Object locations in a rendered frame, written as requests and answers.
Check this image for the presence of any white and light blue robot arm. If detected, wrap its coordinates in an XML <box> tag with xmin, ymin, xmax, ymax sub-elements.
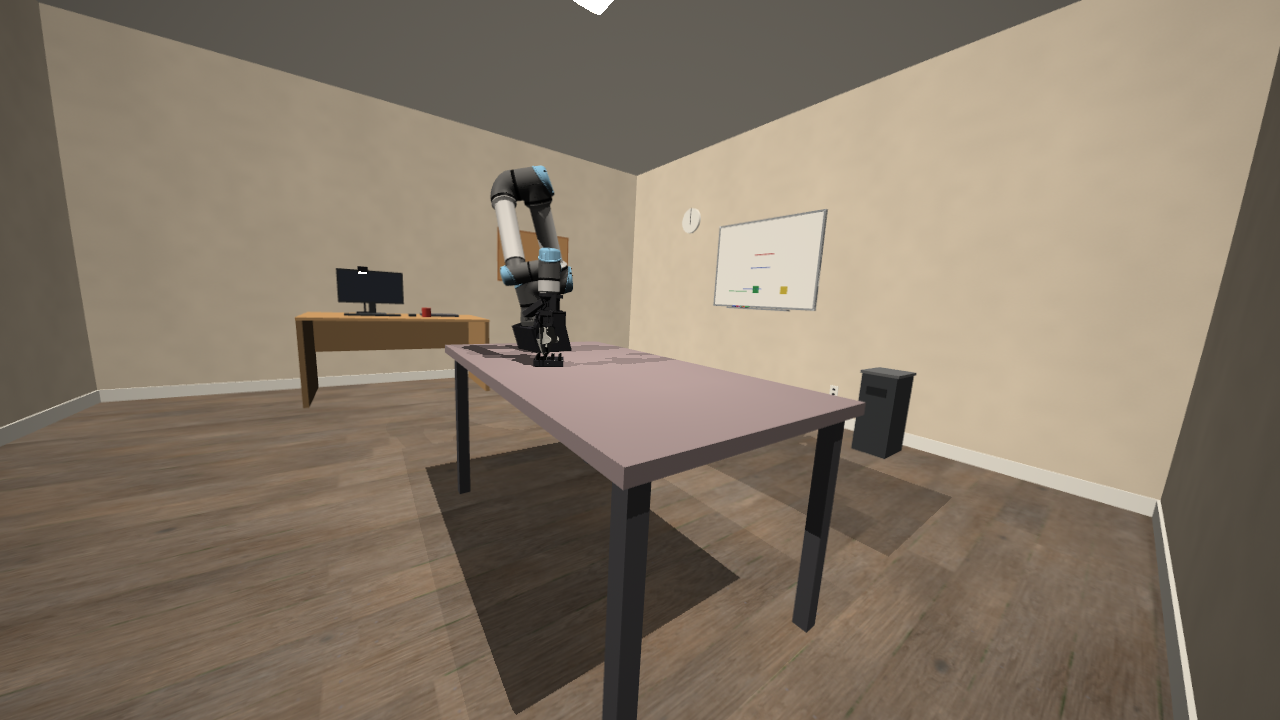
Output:
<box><xmin>490</xmin><ymin>167</ymin><xmax>573</xmax><ymax>325</ymax></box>

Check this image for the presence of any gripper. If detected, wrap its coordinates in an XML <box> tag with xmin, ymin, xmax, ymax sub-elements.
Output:
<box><xmin>534</xmin><ymin>293</ymin><xmax>566</xmax><ymax>355</ymax></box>

